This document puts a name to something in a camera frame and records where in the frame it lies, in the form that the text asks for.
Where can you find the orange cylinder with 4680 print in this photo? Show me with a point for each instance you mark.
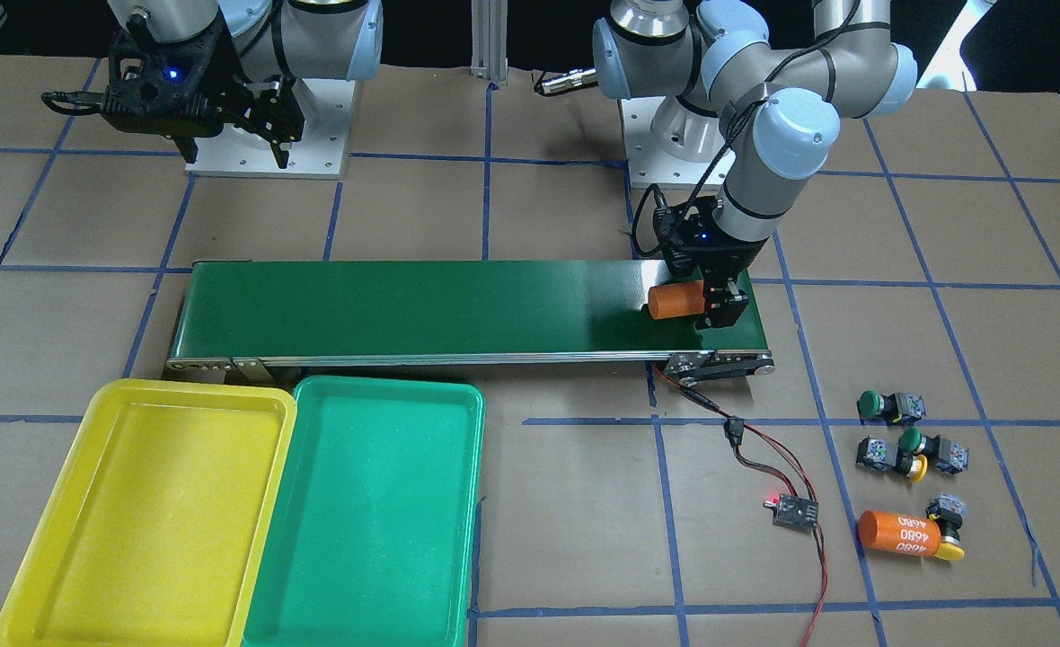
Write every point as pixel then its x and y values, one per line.
pixel 898 534

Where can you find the aluminium frame post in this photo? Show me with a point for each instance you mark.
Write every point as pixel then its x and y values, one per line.
pixel 488 35

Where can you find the green push button switch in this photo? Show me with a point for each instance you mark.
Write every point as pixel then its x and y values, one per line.
pixel 897 409
pixel 946 455

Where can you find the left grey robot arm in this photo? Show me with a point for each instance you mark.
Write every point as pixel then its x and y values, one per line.
pixel 778 113

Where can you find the plain orange cylinder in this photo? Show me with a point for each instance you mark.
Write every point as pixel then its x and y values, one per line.
pixel 676 300

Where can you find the green plastic tray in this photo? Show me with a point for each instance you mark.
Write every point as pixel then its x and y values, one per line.
pixel 372 535

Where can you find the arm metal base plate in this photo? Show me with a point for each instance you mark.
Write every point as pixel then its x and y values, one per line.
pixel 666 143
pixel 303 133

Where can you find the yellow plastic tray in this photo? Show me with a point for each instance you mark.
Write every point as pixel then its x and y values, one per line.
pixel 155 529

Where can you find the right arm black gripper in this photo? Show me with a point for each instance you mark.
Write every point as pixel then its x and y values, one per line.
pixel 227 90

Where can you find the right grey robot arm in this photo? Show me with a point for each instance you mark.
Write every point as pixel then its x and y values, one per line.
pixel 248 89

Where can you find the black sensor circuit board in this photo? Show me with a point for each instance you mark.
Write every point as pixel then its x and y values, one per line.
pixel 793 511

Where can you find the green conveyor belt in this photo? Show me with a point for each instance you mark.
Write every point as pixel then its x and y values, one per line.
pixel 253 316

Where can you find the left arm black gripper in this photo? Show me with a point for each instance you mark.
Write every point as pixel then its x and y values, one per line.
pixel 733 257

